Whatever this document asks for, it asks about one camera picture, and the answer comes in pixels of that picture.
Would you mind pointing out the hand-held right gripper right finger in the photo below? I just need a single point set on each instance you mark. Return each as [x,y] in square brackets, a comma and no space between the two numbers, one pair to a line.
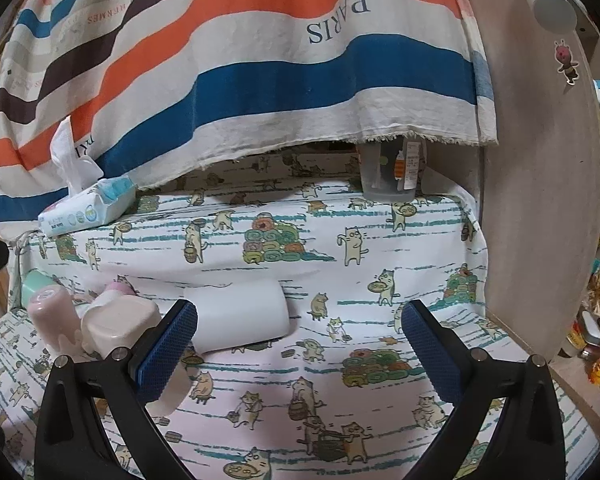
[432,355]

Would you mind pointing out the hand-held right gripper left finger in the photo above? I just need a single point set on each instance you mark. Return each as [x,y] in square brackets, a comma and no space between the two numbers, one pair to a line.
[166,355]

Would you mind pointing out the white cup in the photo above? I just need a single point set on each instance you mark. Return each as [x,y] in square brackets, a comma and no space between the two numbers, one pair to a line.
[235,315]

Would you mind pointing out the green cup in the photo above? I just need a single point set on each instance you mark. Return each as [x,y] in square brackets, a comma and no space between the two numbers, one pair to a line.
[34,285]

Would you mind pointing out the pink capped bottle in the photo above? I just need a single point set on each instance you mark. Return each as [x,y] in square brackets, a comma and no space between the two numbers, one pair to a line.
[120,290]

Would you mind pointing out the pink plastic bottle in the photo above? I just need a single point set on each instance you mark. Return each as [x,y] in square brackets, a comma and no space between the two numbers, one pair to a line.
[52,320]

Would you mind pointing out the wet wipes pack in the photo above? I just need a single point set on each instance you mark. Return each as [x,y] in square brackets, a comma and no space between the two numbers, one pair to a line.
[87,207]

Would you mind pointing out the white lidded jar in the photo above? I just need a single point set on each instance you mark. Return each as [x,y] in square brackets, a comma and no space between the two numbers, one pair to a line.
[587,332]

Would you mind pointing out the cat printed sheet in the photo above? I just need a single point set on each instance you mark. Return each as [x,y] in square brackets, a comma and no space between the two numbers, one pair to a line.
[290,240]

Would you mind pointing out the clear plastic container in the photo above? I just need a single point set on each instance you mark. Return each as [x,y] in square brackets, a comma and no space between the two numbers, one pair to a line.
[390,170]

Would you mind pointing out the wooden panel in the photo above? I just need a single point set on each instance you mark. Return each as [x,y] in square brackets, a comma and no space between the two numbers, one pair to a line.
[535,185]

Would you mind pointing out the striped cloth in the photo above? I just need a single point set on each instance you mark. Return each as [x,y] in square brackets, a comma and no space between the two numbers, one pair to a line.
[240,60]

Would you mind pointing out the cartoon sticker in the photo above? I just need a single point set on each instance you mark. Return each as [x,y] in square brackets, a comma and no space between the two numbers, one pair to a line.
[566,62]

